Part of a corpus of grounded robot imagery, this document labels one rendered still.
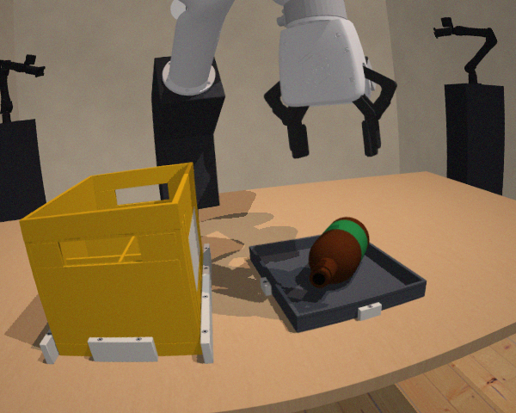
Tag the brown glass bottle with green label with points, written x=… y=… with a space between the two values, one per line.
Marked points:
x=336 y=254

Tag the yellow crate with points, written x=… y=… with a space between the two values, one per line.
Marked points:
x=108 y=296

